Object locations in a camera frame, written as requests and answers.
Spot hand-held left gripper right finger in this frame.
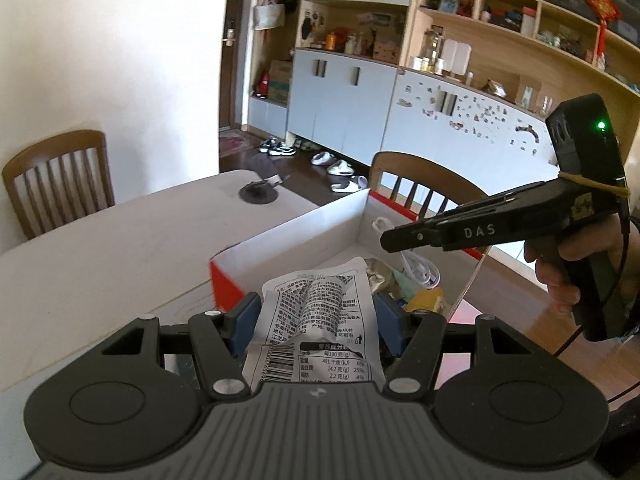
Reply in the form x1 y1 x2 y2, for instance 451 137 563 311
372 292 524 403

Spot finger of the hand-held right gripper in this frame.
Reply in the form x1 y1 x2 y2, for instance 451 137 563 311
425 181 562 222
380 219 447 255

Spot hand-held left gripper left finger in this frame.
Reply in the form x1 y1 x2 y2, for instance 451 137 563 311
102 292 262 402

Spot white usb cable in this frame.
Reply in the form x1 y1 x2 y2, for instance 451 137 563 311
372 216 441 291

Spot yellow plush toy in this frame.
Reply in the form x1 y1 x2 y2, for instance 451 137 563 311
405 287 446 313

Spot white printed snack wrapper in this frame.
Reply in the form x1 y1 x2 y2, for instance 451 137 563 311
243 256 388 386

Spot red cardboard box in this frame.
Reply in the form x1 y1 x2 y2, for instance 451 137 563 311
209 189 493 328

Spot white patterned desktop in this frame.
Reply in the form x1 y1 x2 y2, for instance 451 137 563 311
0 169 501 411

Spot person's right hand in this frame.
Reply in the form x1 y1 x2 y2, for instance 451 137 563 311
523 217 640 311

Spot brown wooden chair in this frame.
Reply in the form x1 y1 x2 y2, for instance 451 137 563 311
1 130 116 241
369 151 496 221

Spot black phone holder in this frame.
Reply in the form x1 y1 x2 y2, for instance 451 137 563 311
239 174 283 206

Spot white plastic containers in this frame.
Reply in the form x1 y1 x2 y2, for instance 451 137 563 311
442 40 473 76

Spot red knot ornament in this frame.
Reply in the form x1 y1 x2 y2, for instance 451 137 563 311
585 0 621 68

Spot dark sneakers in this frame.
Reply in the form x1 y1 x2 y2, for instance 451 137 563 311
258 137 296 157

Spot tall glass jar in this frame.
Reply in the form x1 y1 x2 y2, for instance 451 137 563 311
422 25 446 73

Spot pink door mat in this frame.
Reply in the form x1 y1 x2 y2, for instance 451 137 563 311
219 130 253 157

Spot cardboard carton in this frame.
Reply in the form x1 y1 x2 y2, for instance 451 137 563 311
267 60 293 106

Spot dark entrance door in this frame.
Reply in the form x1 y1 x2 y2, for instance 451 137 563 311
219 0 261 131

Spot hanging tote bag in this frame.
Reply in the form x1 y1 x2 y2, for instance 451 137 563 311
252 0 286 31

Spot white and wood wall cabinet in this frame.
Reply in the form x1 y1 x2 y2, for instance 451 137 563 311
247 0 640 201

